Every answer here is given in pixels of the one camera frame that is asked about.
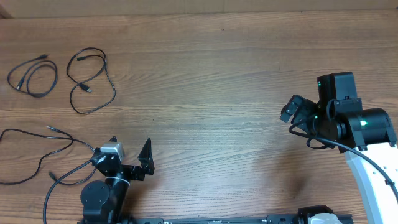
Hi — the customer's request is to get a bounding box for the thin black audio cable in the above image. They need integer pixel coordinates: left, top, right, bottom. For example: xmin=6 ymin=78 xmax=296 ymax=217
xmin=0 ymin=125 xmax=98 ymax=187

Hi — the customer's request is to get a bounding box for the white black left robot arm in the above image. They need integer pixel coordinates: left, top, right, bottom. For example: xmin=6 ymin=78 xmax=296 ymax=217
xmin=80 ymin=137 xmax=155 ymax=224

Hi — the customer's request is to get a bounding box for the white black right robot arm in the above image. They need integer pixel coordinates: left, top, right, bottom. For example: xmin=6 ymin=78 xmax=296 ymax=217
xmin=280 ymin=72 xmax=397 ymax=223

